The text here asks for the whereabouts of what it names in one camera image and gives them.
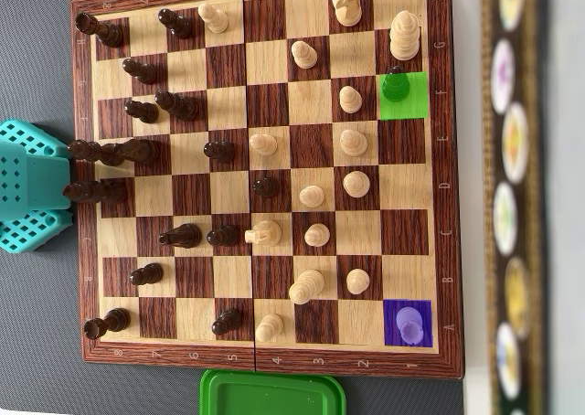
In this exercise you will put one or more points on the dark brown chess pawn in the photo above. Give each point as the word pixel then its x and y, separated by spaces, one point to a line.
pixel 266 187
pixel 223 237
pixel 226 321
pixel 146 274
pixel 176 22
pixel 219 151
pixel 141 111
pixel 139 70

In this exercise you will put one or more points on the light wood chess king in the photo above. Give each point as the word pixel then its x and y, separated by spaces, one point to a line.
pixel 404 35

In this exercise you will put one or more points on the dark brown chess queen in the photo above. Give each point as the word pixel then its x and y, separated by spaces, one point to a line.
pixel 91 191

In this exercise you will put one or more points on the light wood chess queen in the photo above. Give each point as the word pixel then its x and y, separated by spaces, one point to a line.
pixel 307 287

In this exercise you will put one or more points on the wooden folding chess board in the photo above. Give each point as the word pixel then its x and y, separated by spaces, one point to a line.
pixel 228 195

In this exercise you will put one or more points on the light wood chess rook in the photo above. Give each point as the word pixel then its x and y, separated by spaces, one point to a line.
pixel 409 326

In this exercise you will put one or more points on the green plastic tray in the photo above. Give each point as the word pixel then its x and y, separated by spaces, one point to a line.
pixel 274 396

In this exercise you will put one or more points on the dark gold-edged medallion strip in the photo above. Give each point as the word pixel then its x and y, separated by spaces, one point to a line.
pixel 512 145

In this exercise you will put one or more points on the dark brown chess rook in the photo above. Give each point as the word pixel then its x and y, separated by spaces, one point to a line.
pixel 106 323
pixel 98 28

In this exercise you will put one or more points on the dark brown chess king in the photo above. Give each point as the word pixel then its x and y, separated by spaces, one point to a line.
pixel 87 151

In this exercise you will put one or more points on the dark brown chess bishop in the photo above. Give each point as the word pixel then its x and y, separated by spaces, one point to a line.
pixel 176 105
pixel 395 86

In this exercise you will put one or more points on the light wood chess knight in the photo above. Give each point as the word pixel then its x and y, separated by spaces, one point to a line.
pixel 347 3
pixel 262 232

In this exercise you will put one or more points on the light wood chess pawn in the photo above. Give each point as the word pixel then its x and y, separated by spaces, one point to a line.
pixel 304 54
pixel 350 98
pixel 316 235
pixel 212 17
pixel 312 195
pixel 269 327
pixel 262 144
pixel 358 281

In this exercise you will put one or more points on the dark grey table mat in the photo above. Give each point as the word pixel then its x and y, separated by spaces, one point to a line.
pixel 36 45

